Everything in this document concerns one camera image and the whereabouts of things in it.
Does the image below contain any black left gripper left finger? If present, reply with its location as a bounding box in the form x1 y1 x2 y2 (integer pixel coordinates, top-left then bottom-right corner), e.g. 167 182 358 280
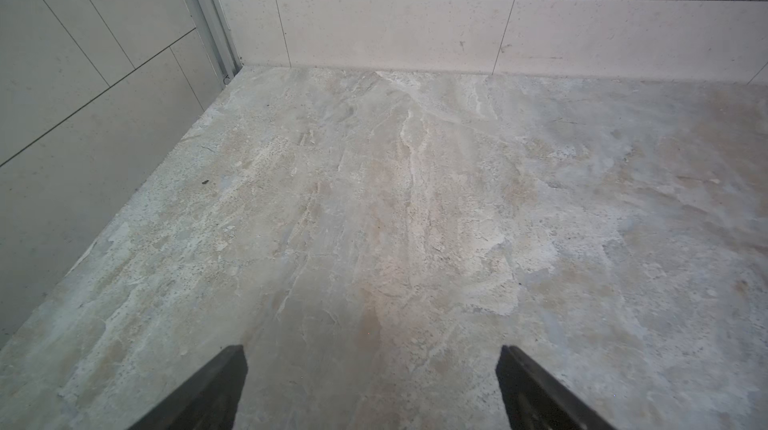
129 345 248 430

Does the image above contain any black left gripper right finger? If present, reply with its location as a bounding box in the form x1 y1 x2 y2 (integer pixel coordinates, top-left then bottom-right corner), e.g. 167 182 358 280
495 345 615 430

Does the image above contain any aluminium corner profile left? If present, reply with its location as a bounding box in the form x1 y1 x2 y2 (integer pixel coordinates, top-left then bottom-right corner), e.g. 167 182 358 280
192 0 242 86

